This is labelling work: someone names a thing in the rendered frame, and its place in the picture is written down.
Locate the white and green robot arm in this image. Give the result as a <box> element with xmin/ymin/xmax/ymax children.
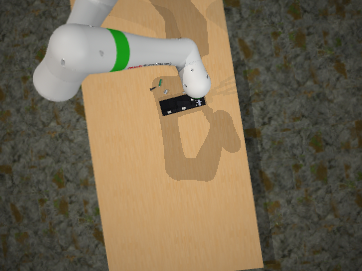
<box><xmin>33</xmin><ymin>0</ymin><xmax>211</xmax><ymax>102</ymax></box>

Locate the black rack of labelled bins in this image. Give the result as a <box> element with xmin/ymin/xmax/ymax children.
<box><xmin>159</xmin><ymin>94</ymin><xmax>206</xmax><ymax>116</ymax></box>

